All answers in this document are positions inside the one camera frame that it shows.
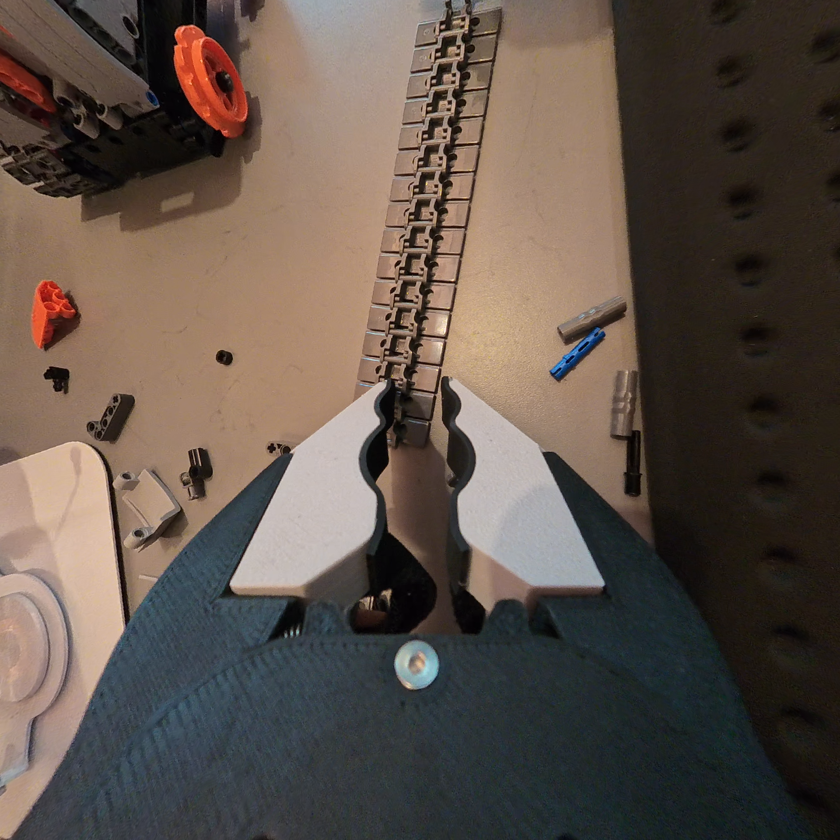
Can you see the grey connector tube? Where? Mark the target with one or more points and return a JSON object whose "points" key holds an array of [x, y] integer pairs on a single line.
{"points": [[592, 318], [624, 403]]}

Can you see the blue toy pin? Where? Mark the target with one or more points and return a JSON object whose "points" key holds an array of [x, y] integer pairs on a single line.
{"points": [[577, 353]]}

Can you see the light grey curved panel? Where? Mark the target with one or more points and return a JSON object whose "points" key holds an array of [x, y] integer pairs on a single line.
{"points": [[149, 505]]}

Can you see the dark studded panel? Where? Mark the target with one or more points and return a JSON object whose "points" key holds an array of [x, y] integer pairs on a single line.
{"points": [[735, 394]]}

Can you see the toy vehicle with orange wheels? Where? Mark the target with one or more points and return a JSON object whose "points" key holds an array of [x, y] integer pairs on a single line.
{"points": [[98, 98]]}

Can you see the orange curved toy piece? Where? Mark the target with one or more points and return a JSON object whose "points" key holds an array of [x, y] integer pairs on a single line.
{"points": [[51, 315]]}

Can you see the dark grey short bent liftarm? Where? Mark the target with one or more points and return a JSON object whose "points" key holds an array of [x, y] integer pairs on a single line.
{"points": [[110, 417]]}

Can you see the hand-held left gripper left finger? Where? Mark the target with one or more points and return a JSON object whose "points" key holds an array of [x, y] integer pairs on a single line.
{"points": [[308, 518]]}

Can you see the black long toy pin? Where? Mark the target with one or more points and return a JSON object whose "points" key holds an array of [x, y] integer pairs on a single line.
{"points": [[632, 463]]}

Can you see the black small angled connector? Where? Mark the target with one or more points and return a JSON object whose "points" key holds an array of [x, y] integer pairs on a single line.
{"points": [[56, 379]]}

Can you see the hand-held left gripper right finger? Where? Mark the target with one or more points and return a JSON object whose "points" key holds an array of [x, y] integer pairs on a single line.
{"points": [[525, 518]]}

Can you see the dark grey long bent liftarm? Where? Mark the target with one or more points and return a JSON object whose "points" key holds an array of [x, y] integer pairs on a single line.
{"points": [[279, 449]]}

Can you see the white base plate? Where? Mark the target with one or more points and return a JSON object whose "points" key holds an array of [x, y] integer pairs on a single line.
{"points": [[72, 512]]}

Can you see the black axle pin connector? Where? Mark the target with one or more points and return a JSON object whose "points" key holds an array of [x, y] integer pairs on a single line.
{"points": [[195, 472]]}

